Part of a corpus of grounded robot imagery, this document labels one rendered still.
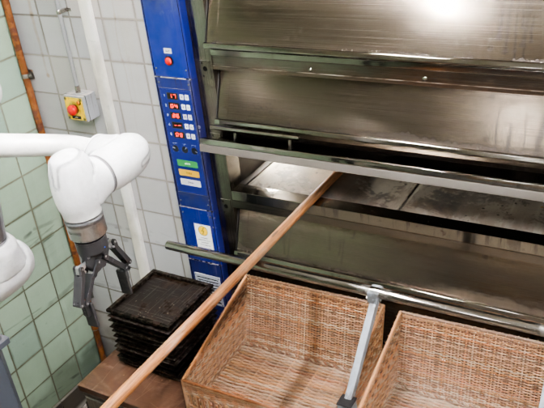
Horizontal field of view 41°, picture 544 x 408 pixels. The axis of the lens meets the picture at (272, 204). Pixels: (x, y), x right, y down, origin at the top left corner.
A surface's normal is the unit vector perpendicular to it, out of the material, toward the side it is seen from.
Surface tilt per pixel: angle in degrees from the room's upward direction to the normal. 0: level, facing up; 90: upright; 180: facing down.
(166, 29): 90
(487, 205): 0
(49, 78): 90
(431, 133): 70
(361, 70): 90
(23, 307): 90
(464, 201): 0
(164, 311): 0
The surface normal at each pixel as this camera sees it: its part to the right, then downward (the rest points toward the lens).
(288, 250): -0.49, 0.13
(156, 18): -0.49, 0.46
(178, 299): -0.11, -0.87
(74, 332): 0.87, 0.15
